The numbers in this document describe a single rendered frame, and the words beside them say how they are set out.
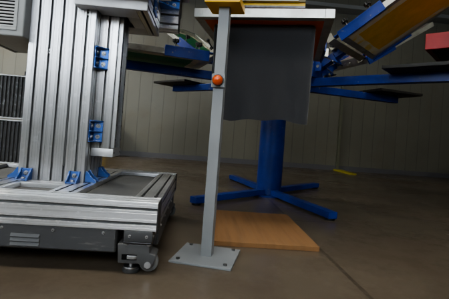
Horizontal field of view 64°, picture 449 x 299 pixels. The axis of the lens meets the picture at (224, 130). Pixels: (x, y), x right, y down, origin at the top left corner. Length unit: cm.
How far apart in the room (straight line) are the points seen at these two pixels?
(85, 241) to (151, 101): 492
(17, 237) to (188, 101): 491
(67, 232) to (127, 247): 19
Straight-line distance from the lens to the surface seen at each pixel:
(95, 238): 121
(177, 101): 598
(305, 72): 159
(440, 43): 233
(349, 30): 242
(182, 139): 595
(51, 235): 125
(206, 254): 138
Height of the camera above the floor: 45
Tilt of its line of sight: 1 degrees up
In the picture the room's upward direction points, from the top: 4 degrees clockwise
